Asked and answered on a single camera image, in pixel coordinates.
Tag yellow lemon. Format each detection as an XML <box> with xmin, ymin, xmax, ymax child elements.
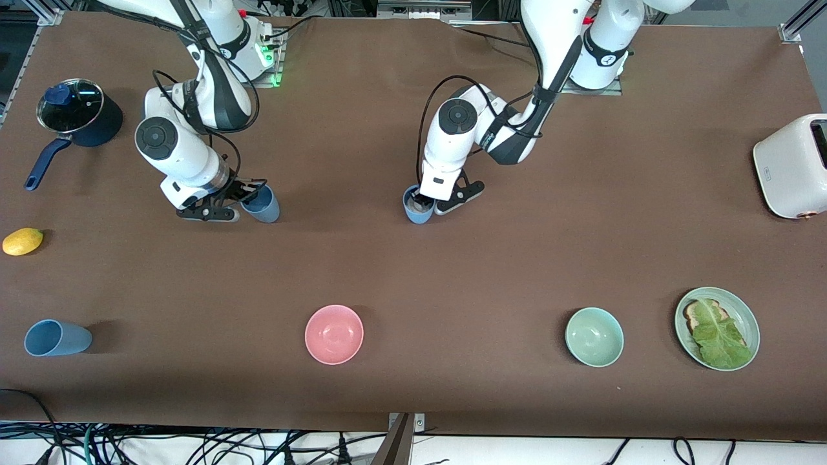
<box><xmin>2</xmin><ymin>227</ymin><xmax>45</xmax><ymax>256</ymax></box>

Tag glass lid blue knob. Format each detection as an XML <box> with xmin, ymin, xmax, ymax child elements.
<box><xmin>36</xmin><ymin>78</ymin><xmax>105</xmax><ymax>134</ymax></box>

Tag bright blue plastic cup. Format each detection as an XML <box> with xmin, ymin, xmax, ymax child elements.
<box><xmin>403</xmin><ymin>185</ymin><xmax>435</xmax><ymax>225</ymax></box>

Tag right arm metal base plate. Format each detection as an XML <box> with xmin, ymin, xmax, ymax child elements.
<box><xmin>251</xmin><ymin>29</ymin><xmax>285</xmax><ymax>88</ymax></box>

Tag mint green bowl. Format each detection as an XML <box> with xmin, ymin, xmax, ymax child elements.
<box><xmin>565</xmin><ymin>307</ymin><xmax>625</xmax><ymax>368</ymax></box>

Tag green plate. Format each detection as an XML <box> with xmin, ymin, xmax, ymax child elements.
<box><xmin>675</xmin><ymin>287</ymin><xmax>760</xmax><ymax>372</ymax></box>

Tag large blue plastic cup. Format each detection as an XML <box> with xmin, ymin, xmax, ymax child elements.
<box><xmin>24</xmin><ymin>320</ymin><xmax>93</xmax><ymax>357</ymax></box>

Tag tangled black cables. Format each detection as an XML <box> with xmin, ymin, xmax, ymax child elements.
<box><xmin>97</xmin><ymin>423</ymin><xmax>388</xmax><ymax>465</ymax></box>

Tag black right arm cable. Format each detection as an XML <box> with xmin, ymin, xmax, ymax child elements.
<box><xmin>152</xmin><ymin>65</ymin><xmax>260</xmax><ymax>189</ymax></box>

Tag toast slice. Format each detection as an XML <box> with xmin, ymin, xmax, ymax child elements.
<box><xmin>684</xmin><ymin>298</ymin><xmax>747</xmax><ymax>349</ymax></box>

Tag pink bowl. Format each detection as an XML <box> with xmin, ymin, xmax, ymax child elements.
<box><xmin>304</xmin><ymin>305</ymin><xmax>364</xmax><ymax>366</ymax></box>

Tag green lettuce leaf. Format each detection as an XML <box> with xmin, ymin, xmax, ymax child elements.
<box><xmin>691</xmin><ymin>300</ymin><xmax>754</xmax><ymax>369</ymax></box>

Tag dull blue plastic cup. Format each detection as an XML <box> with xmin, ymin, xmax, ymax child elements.
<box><xmin>240</xmin><ymin>186</ymin><xmax>280</xmax><ymax>223</ymax></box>

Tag thin black left base cable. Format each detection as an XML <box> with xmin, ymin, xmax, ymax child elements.
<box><xmin>460</xmin><ymin>27</ymin><xmax>534</xmax><ymax>51</ymax></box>

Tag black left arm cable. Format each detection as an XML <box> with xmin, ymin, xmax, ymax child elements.
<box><xmin>417</xmin><ymin>75</ymin><xmax>493</xmax><ymax>189</ymax></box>

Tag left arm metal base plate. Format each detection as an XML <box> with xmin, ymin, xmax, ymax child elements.
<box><xmin>567</xmin><ymin>71</ymin><xmax>623</xmax><ymax>96</ymax></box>

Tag dark metal bar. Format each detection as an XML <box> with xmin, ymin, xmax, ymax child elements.
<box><xmin>372</xmin><ymin>413</ymin><xmax>414</xmax><ymax>465</ymax></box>

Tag black right base cable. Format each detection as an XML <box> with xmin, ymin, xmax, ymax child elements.
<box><xmin>262</xmin><ymin>16</ymin><xmax>320</xmax><ymax>43</ymax></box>

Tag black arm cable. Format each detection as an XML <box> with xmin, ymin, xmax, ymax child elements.
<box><xmin>152</xmin><ymin>65</ymin><xmax>260</xmax><ymax>189</ymax></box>
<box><xmin>417</xmin><ymin>75</ymin><xmax>493</xmax><ymax>189</ymax></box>

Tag white toaster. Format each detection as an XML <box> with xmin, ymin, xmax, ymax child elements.
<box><xmin>753</xmin><ymin>114</ymin><xmax>827</xmax><ymax>221</ymax></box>

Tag dark blue saucepan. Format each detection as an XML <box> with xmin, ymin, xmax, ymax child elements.
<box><xmin>25</xmin><ymin>90</ymin><xmax>124</xmax><ymax>192</ymax></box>

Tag black looped cable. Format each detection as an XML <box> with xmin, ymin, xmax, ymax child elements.
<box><xmin>0</xmin><ymin>387</ymin><xmax>62</xmax><ymax>465</ymax></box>

